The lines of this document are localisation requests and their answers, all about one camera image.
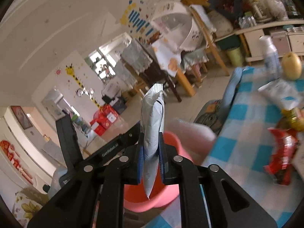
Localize silver foil wrapper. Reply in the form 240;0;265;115
140;83;165;198

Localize yellow green snack bag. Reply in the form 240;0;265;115
277;108;303;132

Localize pink plastic bucket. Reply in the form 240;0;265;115
123;131;193;213

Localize red gift boxes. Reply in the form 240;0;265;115
90;104;119;136

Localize blue checkered tablecloth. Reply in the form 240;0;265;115
144;66;304;228

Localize owl pattern stool cushion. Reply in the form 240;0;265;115
194;99;223;135

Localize dark wooden chair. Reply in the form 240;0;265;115
120;40;182;103

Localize red snack wrapper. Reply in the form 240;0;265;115
263;128;299;186

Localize wooden dining table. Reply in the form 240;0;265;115
151;37;196;97

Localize green waste bin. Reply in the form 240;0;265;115
226;47;244;67

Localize white blue snack bag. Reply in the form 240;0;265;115
258;79;303;110

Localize white blue bottle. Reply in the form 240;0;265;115
259;36;281;81

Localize large yellow pear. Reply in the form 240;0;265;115
281;52;302;80

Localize white tv cabinet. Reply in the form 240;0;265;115
234;19;303;64

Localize dark flower bouquet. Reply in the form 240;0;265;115
208;0;242;18

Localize giraffe height wall sticker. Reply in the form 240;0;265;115
65;63;101;109

